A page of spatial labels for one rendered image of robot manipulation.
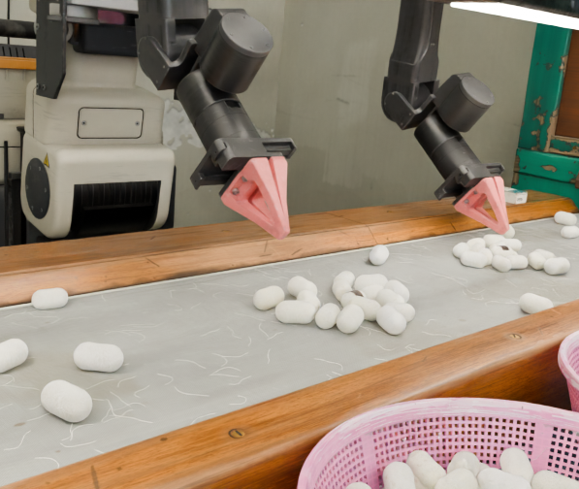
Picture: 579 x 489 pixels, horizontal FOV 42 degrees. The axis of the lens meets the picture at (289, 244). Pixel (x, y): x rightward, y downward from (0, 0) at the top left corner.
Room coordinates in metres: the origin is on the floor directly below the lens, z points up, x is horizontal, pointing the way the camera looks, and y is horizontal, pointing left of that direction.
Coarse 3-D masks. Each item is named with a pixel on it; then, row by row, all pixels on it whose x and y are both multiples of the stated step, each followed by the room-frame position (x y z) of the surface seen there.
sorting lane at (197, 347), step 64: (320, 256) 0.90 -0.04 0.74; (448, 256) 0.96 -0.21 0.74; (576, 256) 1.03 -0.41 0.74; (0, 320) 0.60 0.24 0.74; (64, 320) 0.61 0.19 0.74; (128, 320) 0.63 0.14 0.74; (192, 320) 0.64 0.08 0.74; (256, 320) 0.66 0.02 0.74; (448, 320) 0.70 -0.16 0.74; (0, 384) 0.48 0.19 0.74; (128, 384) 0.50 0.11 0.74; (192, 384) 0.51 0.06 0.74; (256, 384) 0.52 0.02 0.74; (0, 448) 0.40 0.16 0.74; (64, 448) 0.40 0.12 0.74
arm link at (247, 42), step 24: (216, 24) 0.77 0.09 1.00; (240, 24) 0.77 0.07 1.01; (144, 48) 0.83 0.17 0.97; (192, 48) 0.80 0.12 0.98; (216, 48) 0.76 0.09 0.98; (240, 48) 0.74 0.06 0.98; (264, 48) 0.76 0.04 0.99; (168, 72) 0.80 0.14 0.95; (216, 72) 0.76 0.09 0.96; (240, 72) 0.76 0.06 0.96
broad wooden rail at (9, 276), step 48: (528, 192) 1.42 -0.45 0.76; (96, 240) 0.80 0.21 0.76; (144, 240) 0.82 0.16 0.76; (192, 240) 0.84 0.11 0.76; (240, 240) 0.86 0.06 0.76; (288, 240) 0.90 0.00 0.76; (336, 240) 0.94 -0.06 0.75; (384, 240) 1.00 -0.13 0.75; (0, 288) 0.64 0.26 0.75; (48, 288) 0.67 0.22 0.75; (96, 288) 0.70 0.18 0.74
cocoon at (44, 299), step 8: (56, 288) 0.64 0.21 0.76; (32, 296) 0.63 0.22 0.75; (40, 296) 0.63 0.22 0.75; (48, 296) 0.63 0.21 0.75; (56, 296) 0.64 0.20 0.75; (64, 296) 0.64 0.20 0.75; (40, 304) 0.63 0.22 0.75; (48, 304) 0.63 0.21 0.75; (56, 304) 0.64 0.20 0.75; (64, 304) 0.64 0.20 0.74
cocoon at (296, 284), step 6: (288, 282) 0.74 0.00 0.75; (294, 282) 0.73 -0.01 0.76; (300, 282) 0.72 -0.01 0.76; (306, 282) 0.72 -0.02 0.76; (288, 288) 0.73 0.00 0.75; (294, 288) 0.72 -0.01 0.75; (300, 288) 0.72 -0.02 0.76; (306, 288) 0.71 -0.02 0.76; (312, 288) 0.72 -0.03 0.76; (294, 294) 0.73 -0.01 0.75
